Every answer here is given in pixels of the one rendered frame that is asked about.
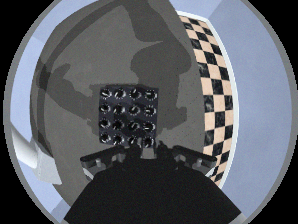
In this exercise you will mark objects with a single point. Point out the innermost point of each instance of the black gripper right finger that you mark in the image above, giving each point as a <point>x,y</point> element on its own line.
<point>168,158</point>

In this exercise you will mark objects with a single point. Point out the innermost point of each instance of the black knob box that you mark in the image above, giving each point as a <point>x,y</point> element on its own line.
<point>118,111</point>

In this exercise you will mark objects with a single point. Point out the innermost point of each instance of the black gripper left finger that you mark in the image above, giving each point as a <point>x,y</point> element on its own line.
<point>102,160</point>

